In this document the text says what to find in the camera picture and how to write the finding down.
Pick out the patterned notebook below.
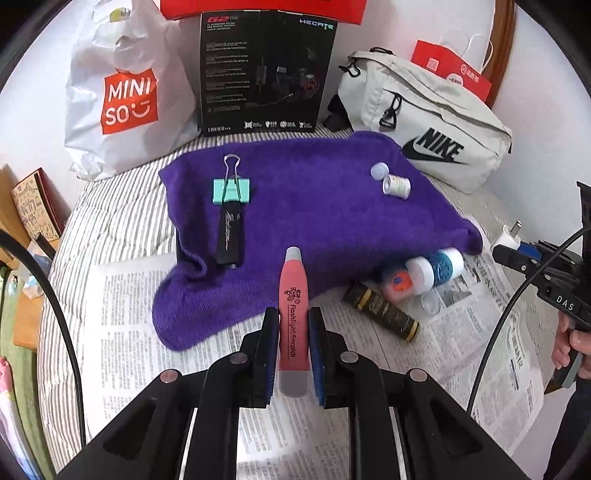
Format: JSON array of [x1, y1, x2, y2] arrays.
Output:
[[11, 168, 65, 241]]

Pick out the black cable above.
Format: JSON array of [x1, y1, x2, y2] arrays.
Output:
[[0, 230, 88, 448], [465, 228, 585, 414]]

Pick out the green binder clip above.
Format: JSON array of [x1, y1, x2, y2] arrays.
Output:
[[213, 154, 252, 205]]

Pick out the pink cloth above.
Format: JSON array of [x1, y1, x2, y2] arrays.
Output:
[[0, 355, 28, 462]]

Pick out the black headset box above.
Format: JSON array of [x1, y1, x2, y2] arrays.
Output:
[[199, 11, 338, 136]]

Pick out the small white bottle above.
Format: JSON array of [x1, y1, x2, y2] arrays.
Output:
[[382, 174, 411, 200]]

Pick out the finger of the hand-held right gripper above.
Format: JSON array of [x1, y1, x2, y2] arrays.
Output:
[[517, 239, 579, 269], [492, 244, 555, 278]]

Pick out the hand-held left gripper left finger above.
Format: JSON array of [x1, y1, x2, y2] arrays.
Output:
[[55, 307, 280, 480]]

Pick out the grey waist bag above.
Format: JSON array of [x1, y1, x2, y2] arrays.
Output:
[[328, 47, 513, 195]]

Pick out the black gold tube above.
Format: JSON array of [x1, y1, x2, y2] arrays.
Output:
[[342, 282, 421, 343]]

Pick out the black lighter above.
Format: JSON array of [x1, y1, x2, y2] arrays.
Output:
[[216, 202, 243, 268]]

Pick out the blue box in plastic bag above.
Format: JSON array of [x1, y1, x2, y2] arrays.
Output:
[[25, 249, 55, 297]]

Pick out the brown wooden headboard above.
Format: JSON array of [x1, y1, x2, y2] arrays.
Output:
[[478, 0, 515, 104]]

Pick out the white plastic shopping bag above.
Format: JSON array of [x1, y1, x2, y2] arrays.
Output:
[[65, 0, 201, 181]]

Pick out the newspaper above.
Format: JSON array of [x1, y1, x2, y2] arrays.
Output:
[[90, 194, 548, 480]]

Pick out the green mat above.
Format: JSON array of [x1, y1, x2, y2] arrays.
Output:
[[0, 342, 56, 480]]

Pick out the white blue bottle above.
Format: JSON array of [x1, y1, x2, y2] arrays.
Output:
[[405, 248, 464, 296]]

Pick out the purple towel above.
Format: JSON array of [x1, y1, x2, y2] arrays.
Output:
[[152, 130, 483, 352]]

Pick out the small orange jar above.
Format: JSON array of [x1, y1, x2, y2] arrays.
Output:
[[382, 270, 415, 304]]

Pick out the white charger plug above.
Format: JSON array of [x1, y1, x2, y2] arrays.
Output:
[[495, 222, 526, 254]]

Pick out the person's right hand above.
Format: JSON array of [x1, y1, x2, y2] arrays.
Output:
[[553, 316, 591, 370]]

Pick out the pink flashlight ear pick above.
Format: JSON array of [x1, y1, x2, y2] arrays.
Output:
[[277, 247, 309, 398]]

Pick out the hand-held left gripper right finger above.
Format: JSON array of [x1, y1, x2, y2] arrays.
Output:
[[308, 307, 532, 480]]

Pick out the red paper bag white handles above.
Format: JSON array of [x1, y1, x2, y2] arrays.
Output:
[[411, 28, 492, 104]]

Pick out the wooden bedside table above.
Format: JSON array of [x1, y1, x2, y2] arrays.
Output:
[[0, 164, 70, 352]]

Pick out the person's right forearm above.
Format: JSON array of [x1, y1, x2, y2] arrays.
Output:
[[549, 385, 585, 480]]

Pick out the red cherry print gift bag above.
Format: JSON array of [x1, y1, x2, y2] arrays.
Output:
[[159, 0, 368, 24]]

